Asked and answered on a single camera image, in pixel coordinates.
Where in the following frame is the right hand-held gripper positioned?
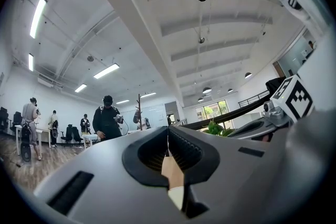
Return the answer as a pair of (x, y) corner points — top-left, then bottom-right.
(227, 74), (315, 140)

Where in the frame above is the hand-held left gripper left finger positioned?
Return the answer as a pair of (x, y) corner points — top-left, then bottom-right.
(34, 125), (184, 224)

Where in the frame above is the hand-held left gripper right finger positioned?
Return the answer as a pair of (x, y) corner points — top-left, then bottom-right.
(167, 125), (271, 224)

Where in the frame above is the black metal railing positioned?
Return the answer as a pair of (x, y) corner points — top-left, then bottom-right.
(180, 93), (272, 131)

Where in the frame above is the thin black balcony railing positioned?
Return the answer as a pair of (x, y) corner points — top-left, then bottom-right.
(238, 90), (271, 109)

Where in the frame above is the green potted plant white pot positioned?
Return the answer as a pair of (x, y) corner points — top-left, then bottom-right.
(202, 118), (236, 137)

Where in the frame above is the white table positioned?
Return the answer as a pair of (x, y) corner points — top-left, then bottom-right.
(81, 133), (102, 150)
(14, 124), (52, 157)

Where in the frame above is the large glass window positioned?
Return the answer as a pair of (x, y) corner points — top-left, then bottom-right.
(195, 100), (229, 129)

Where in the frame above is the black office chair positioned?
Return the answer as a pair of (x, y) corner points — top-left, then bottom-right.
(72, 126), (83, 144)
(0, 106), (9, 132)
(60, 124), (74, 144)
(10, 111), (23, 133)

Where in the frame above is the wooden coat rack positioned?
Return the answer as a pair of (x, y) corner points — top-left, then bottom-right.
(135, 93), (144, 131)

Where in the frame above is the brown door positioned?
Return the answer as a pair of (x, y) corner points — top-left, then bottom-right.
(272, 61), (286, 78)

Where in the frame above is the white ceiling air conditioner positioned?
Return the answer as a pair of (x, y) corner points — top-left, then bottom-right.
(37, 76), (55, 89)

